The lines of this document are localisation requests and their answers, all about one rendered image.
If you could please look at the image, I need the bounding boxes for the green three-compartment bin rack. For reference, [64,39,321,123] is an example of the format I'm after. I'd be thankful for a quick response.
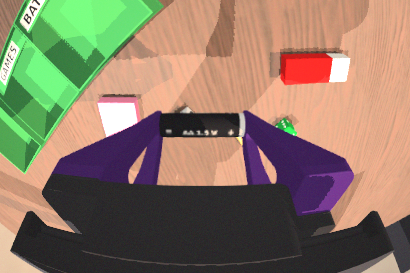
[0,0,164,174]

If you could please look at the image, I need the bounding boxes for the green die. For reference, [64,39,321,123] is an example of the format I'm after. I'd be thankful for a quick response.
[275,118,297,136]

